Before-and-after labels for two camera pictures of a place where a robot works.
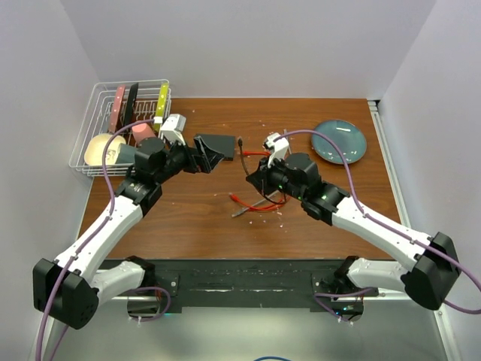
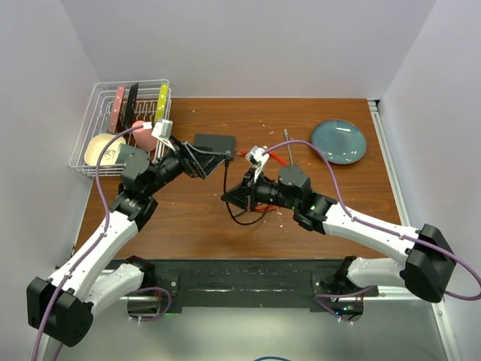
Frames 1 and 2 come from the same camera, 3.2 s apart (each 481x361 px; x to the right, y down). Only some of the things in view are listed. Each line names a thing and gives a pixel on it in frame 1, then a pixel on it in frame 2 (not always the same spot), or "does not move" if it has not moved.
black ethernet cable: x=240 y=142 -> x=228 y=158
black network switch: x=224 y=144 does not move
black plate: x=131 y=95 does not move
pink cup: x=141 y=131 does not move
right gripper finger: x=256 y=177 -> x=238 y=195
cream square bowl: x=95 y=148 does not move
